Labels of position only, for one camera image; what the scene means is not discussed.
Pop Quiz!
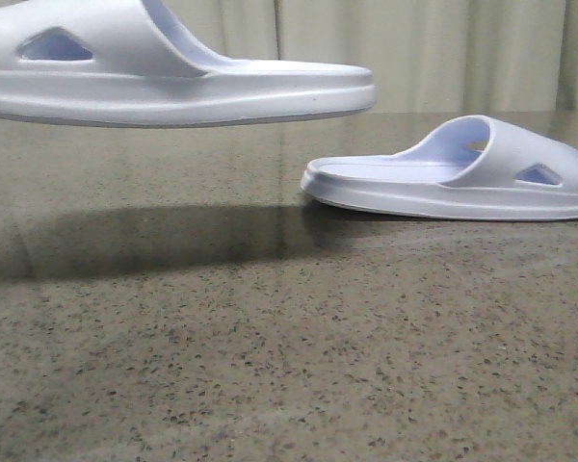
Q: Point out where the light blue slipper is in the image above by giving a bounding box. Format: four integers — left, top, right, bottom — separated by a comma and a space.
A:
301, 115, 578, 220
0, 1, 376, 127

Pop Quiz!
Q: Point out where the beige pleated curtain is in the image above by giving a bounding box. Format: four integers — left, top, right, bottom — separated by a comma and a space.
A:
170, 0, 578, 113

